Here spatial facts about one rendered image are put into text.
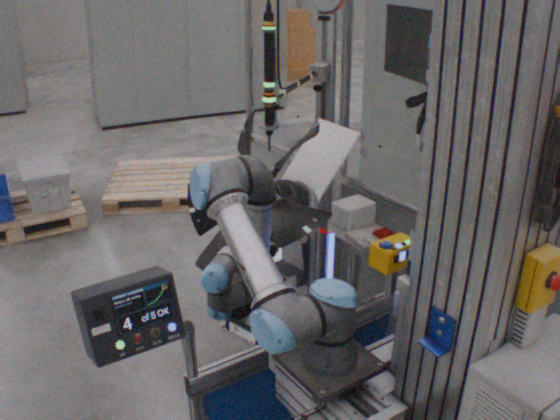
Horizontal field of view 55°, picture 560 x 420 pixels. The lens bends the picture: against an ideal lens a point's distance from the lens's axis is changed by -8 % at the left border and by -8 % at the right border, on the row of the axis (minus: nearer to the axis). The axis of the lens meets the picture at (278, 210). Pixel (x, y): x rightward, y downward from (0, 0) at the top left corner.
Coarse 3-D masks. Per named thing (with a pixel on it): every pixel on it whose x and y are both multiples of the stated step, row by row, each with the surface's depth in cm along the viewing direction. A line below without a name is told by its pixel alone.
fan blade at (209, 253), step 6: (216, 234) 213; (222, 234) 213; (216, 240) 213; (210, 246) 213; (216, 246) 212; (204, 252) 213; (210, 252) 212; (216, 252) 212; (198, 258) 213; (204, 258) 212; (210, 258) 211; (198, 264) 212; (204, 264) 212; (240, 276) 208; (234, 282) 207
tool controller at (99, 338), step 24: (96, 288) 143; (120, 288) 141; (144, 288) 145; (168, 288) 148; (96, 312) 137; (120, 312) 141; (144, 312) 145; (168, 312) 149; (96, 336) 138; (120, 336) 142; (144, 336) 146; (168, 336) 149; (96, 360) 139; (120, 360) 142
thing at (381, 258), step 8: (400, 232) 211; (384, 240) 205; (392, 240) 205; (400, 240) 205; (376, 248) 201; (384, 248) 199; (400, 248) 200; (408, 248) 202; (376, 256) 202; (384, 256) 198; (392, 256) 198; (368, 264) 207; (376, 264) 203; (384, 264) 199; (392, 264) 199; (400, 264) 202; (384, 272) 200; (392, 272) 201
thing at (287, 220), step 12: (276, 204) 206; (288, 204) 206; (300, 204) 206; (276, 216) 200; (288, 216) 199; (300, 216) 199; (312, 216) 198; (324, 216) 197; (276, 228) 196; (288, 228) 195; (300, 228) 194; (312, 228) 193; (276, 240) 193; (288, 240) 191
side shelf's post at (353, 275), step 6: (354, 258) 265; (360, 258) 267; (348, 264) 269; (354, 264) 266; (360, 264) 268; (348, 270) 270; (354, 270) 267; (348, 276) 272; (354, 276) 269; (348, 282) 273; (354, 282) 271; (354, 288) 272
